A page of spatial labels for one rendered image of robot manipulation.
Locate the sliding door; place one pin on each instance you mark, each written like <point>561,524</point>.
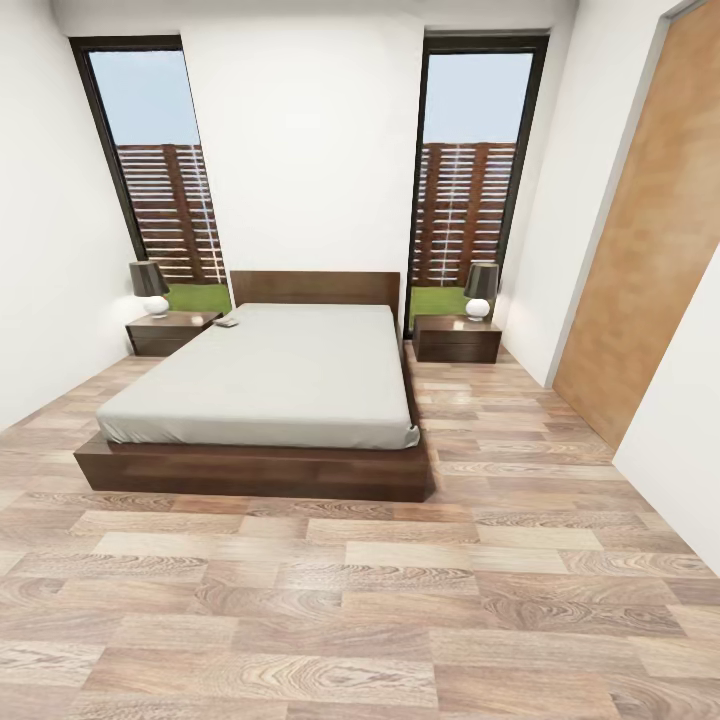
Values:
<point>660,235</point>

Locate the table lamp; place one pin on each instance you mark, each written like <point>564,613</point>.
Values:
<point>481,286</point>
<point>148,281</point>

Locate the bed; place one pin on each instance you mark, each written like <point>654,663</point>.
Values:
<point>309,396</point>

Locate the fixed window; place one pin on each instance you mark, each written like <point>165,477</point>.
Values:
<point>140,97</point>
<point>477,101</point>

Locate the nightstand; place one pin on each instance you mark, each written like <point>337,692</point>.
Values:
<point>455,339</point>
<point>161,337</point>

